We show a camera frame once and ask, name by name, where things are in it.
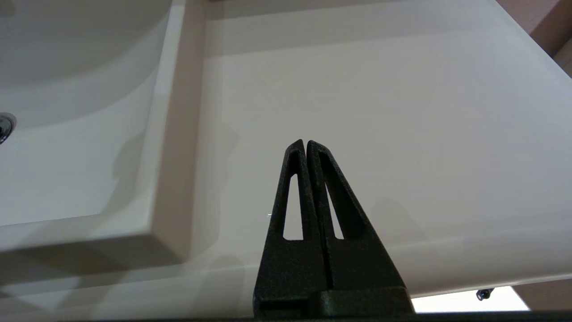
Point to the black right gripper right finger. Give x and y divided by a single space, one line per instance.
357 264

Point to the chrome drain stopper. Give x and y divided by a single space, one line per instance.
5 129

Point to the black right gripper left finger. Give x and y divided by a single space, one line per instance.
290 264

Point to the white ceramic sink basin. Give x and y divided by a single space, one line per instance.
67 170

